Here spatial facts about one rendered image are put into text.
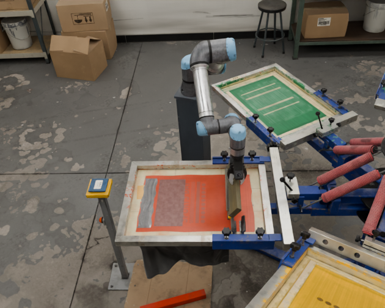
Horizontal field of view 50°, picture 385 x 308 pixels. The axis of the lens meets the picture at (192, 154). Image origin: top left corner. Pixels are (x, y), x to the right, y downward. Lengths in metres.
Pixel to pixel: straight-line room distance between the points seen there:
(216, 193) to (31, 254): 1.75
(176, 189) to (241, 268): 1.04
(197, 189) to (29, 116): 2.98
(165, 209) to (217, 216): 0.28
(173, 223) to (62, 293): 1.31
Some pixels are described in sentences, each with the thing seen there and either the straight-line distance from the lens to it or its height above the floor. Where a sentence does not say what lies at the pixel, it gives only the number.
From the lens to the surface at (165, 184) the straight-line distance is 2.38.
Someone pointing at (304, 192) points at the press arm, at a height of 1.04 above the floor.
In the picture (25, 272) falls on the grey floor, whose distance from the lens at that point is 3.46.
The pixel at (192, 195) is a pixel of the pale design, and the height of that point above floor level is 0.96.
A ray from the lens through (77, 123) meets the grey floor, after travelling 4.62.
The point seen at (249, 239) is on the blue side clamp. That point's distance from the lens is 2.05.
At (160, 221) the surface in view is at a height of 0.96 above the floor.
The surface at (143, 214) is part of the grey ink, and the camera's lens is 2.25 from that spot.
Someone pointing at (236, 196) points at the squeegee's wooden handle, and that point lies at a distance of 2.11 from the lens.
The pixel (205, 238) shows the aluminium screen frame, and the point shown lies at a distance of 2.08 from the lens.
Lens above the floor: 2.66
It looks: 42 degrees down
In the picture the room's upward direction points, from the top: 4 degrees counter-clockwise
